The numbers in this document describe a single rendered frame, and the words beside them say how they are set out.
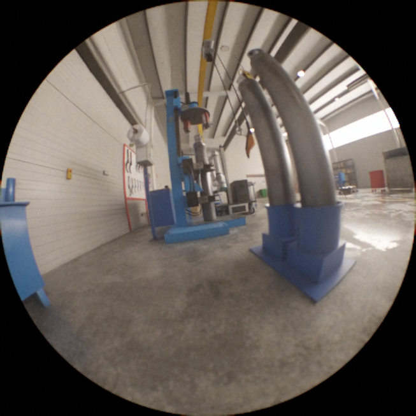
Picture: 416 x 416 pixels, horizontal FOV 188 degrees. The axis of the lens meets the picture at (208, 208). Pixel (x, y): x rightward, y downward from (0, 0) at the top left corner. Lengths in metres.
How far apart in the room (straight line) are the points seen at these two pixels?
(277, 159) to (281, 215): 0.36
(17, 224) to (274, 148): 1.67
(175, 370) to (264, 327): 0.33
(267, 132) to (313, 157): 0.42
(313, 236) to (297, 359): 0.50
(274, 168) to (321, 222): 0.46
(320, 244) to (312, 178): 0.30
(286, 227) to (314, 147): 0.51
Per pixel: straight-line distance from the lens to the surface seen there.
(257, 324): 0.54
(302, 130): 0.70
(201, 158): 2.08
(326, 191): 0.65
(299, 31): 6.28
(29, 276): 1.07
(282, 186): 0.85
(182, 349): 0.52
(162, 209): 3.24
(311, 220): 0.64
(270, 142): 0.92
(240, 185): 2.99
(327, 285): 0.72
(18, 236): 1.04
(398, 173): 7.74
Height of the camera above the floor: 0.45
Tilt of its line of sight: 3 degrees down
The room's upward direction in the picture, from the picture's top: 8 degrees counter-clockwise
